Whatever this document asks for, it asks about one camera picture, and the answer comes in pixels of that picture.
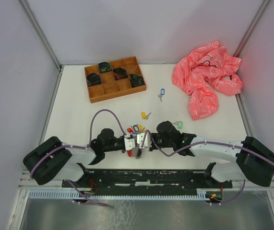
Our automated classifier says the red carabiner keyring with keys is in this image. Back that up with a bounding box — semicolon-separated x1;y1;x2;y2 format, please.
127;124;145;159

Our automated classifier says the key with yellow tag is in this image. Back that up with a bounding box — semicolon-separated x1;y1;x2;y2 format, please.
141;112;151;120

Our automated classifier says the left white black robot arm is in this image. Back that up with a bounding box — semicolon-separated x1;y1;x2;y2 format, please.
23;128;136;187

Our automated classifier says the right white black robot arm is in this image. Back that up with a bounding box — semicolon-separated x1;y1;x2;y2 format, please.
141;121;274;187

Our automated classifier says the key with green tag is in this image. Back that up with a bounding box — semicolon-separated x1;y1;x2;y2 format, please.
173;121;183;129

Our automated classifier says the key with blue tag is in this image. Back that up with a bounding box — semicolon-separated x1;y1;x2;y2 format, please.
158;88;165;102

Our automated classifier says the dark rolled item right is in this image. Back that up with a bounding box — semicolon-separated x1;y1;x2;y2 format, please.
130;74;144;88

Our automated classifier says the dark rolled item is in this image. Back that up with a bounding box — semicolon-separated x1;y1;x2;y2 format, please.
130;74;144;88
86;73;101;87
98;62;112;73
113;67;128;81

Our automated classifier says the wooden compartment tray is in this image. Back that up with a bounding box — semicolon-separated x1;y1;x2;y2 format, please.
84;56;147;103

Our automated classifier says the dark rolled item left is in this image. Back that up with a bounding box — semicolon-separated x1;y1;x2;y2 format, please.
86;73;101;87

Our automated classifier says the dark rolled item middle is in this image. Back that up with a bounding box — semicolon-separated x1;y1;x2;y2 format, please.
113;67;128;81

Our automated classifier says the dark rolled item top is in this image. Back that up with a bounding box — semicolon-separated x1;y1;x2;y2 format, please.
98;62;112;73

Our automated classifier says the pink patterned cloth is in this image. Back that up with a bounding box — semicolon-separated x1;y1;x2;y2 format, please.
171;40;243;120

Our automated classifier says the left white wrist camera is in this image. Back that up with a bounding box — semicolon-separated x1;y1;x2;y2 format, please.
124;137;136;151

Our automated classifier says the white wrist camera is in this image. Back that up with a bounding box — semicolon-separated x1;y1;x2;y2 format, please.
124;137;136;151
137;132;151;149

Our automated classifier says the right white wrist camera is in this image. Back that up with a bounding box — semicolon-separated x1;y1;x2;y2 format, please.
137;132;151;149

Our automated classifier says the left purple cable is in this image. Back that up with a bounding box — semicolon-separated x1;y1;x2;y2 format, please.
29;109;128;179

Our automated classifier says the purple cable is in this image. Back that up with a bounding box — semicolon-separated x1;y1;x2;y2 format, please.
29;109;128;179
140;130;274;206

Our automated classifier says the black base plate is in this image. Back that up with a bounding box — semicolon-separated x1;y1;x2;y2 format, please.
74;169;232;189

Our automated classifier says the white slotted cable duct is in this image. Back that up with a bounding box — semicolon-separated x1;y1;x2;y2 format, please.
28;189;212;199

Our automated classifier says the aluminium frame rail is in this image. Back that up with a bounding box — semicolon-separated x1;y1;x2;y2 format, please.
18;171;62;190

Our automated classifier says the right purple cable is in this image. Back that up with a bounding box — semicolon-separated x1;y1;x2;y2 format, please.
140;130;274;206

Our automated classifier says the right aluminium frame post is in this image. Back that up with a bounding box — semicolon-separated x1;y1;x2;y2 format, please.
234;0;272;58

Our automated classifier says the aluminium frame post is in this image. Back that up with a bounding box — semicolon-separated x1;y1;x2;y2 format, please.
234;0;272;58
18;0;61;69

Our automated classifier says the left aluminium frame post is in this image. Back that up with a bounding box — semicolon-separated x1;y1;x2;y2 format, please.
18;0;61;69

